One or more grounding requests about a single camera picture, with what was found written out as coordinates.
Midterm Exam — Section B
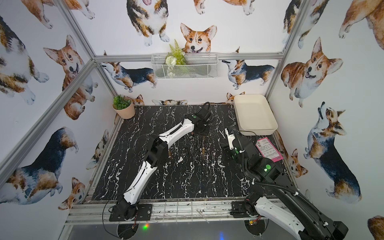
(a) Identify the pink paper card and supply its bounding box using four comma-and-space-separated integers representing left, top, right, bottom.
256, 137, 284, 163

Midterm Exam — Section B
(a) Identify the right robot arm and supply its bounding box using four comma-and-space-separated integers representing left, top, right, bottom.
223, 128, 349, 240

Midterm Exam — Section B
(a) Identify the small potted green plant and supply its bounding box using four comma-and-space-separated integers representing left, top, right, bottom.
113, 95, 135, 120

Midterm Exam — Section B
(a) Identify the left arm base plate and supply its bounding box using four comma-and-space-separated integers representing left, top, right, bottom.
109, 204, 153, 222

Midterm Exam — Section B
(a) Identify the aluminium front rail frame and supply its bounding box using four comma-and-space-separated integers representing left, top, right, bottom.
64, 197, 314, 226

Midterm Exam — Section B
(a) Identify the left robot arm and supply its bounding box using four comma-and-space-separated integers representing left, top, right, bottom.
114, 102, 214, 220

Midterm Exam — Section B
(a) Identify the white wire wall basket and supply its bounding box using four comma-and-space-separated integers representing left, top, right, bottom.
151, 53, 219, 80

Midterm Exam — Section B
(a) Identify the artificial fern with white flower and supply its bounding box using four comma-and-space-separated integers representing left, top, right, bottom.
165, 40, 188, 78

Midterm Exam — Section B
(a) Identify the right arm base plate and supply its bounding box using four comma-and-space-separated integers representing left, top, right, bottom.
230, 200, 264, 218

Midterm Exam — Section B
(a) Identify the cream plastic tray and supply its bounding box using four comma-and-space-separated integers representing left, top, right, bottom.
234, 95, 278, 136

